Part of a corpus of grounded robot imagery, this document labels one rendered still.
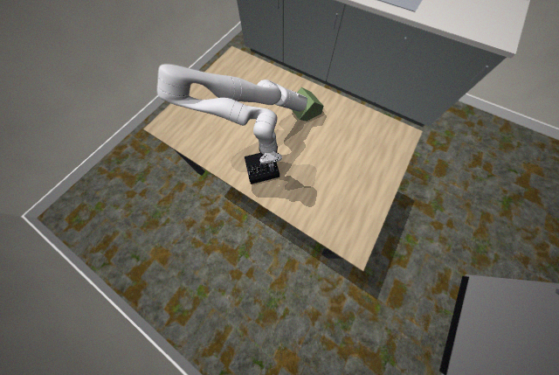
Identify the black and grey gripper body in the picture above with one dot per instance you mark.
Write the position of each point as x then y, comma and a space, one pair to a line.
269, 155

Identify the black lighting desk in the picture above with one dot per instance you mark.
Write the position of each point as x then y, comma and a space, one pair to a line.
258, 172

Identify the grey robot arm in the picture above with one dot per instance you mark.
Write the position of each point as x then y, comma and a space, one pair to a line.
174, 87

